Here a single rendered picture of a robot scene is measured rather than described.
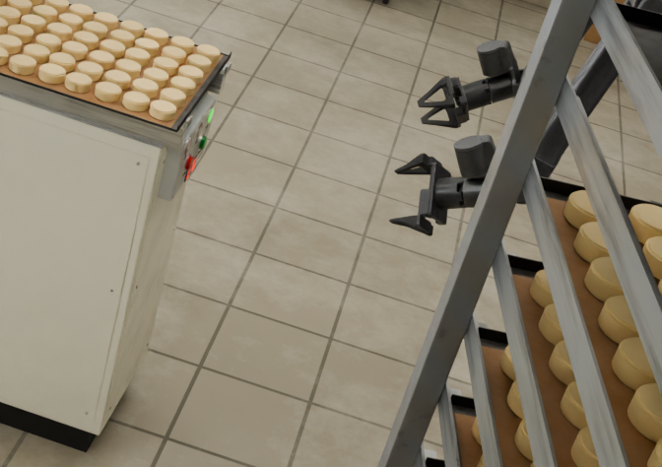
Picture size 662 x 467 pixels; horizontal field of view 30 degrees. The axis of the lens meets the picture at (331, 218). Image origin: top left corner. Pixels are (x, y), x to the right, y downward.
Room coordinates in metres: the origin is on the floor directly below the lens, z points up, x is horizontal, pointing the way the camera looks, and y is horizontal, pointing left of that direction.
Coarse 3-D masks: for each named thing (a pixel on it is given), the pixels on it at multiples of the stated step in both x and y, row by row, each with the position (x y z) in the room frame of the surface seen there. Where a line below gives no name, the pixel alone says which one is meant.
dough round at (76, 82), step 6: (66, 78) 2.09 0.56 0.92; (72, 78) 2.10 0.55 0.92; (78, 78) 2.10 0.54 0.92; (84, 78) 2.11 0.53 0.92; (90, 78) 2.12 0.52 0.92; (66, 84) 2.09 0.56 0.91; (72, 84) 2.08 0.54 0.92; (78, 84) 2.08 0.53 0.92; (84, 84) 2.09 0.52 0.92; (90, 84) 2.10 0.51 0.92; (72, 90) 2.08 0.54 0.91; (78, 90) 2.08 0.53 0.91; (84, 90) 2.09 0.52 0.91; (90, 90) 2.10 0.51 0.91
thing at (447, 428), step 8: (448, 384) 1.05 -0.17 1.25; (448, 392) 1.04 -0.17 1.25; (456, 392) 1.08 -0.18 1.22; (440, 400) 1.05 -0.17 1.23; (448, 400) 1.02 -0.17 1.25; (440, 408) 1.04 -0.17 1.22; (448, 408) 1.01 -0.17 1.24; (440, 416) 1.03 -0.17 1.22; (448, 416) 1.01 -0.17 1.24; (440, 424) 1.02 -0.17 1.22; (448, 424) 1.00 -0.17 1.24; (448, 432) 0.99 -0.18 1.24; (448, 440) 0.98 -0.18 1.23; (456, 440) 0.97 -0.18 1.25; (448, 448) 0.97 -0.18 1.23; (456, 448) 0.95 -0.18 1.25; (448, 456) 0.96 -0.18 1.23; (456, 456) 0.94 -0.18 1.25; (448, 464) 0.95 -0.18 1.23; (456, 464) 0.93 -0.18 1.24
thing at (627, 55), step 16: (608, 0) 1.02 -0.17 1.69; (592, 16) 1.05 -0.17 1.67; (608, 16) 1.01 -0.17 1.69; (608, 32) 0.99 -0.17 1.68; (624, 32) 0.96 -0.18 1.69; (608, 48) 0.98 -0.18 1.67; (624, 48) 0.94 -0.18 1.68; (640, 48) 0.92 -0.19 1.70; (624, 64) 0.93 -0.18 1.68; (640, 64) 0.90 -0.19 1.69; (624, 80) 0.92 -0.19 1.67; (640, 80) 0.89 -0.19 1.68; (656, 80) 0.86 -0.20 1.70; (640, 96) 0.87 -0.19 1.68; (656, 96) 0.85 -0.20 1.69; (640, 112) 0.86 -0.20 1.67; (656, 112) 0.83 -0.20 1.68; (656, 128) 0.82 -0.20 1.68; (656, 144) 0.81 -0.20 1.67
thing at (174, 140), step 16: (0, 80) 2.11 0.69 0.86; (16, 96) 2.11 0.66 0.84; (32, 96) 2.11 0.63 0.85; (48, 96) 2.11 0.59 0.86; (64, 96) 2.11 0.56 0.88; (80, 112) 2.11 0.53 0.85; (96, 112) 2.10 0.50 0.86; (112, 112) 2.10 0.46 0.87; (112, 128) 2.10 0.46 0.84; (128, 128) 2.10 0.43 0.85; (144, 128) 2.10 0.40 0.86; (160, 128) 2.10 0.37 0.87; (160, 144) 2.10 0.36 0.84; (176, 144) 2.10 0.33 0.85
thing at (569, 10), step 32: (576, 0) 1.05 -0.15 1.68; (544, 32) 1.06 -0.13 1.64; (576, 32) 1.05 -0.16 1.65; (544, 64) 1.05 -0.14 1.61; (544, 96) 1.05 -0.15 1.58; (512, 128) 1.05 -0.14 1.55; (544, 128) 1.05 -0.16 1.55; (512, 160) 1.05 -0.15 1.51; (480, 192) 1.07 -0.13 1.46; (512, 192) 1.05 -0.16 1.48; (480, 224) 1.05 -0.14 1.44; (480, 256) 1.05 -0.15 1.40; (448, 288) 1.06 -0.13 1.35; (480, 288) 1.05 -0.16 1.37; (448, 320) 1.05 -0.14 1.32; (448, 352) 1.05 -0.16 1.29; (416, 384) 1.05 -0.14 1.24; (416, 416) 1.05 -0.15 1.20; (384, 448) 1.07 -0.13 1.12; (416, 448) 1.05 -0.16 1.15
